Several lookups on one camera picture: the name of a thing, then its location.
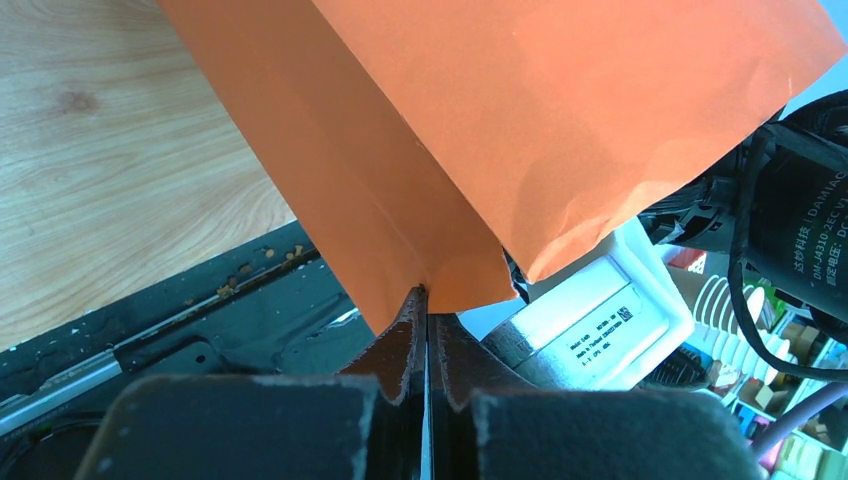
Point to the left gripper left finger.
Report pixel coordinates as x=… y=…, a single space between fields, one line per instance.
x=363 y=422

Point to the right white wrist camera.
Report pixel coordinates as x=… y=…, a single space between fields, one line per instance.
x=604 y=322

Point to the orange paper bag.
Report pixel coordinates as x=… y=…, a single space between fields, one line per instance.
x=428 y=142

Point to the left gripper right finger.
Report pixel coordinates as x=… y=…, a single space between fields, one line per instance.
x=486 y=422

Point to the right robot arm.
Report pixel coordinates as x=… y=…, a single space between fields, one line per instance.
x=797 y=237

